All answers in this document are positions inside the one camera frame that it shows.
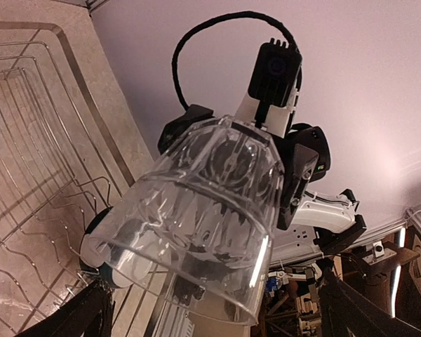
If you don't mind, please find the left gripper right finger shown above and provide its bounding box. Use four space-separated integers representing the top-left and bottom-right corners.
319 267 421 336

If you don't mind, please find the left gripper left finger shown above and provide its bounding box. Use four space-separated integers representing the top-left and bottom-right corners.
18 280 114 337

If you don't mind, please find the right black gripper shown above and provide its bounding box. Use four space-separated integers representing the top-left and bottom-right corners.
157 105 330 230

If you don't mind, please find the clear glass tumbler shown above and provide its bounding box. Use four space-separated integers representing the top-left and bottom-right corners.
90 116 283 325

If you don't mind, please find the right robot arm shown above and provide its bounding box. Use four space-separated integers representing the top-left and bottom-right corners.
271 123 366 265

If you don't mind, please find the black rimmed white bowl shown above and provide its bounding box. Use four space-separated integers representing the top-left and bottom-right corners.
79 207 132 289

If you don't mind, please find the metal wire dish rack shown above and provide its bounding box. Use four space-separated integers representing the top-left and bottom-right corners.
0 21 136 337

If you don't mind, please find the right aluminium corner post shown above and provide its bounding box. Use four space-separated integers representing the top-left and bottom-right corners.
64 0 109 12

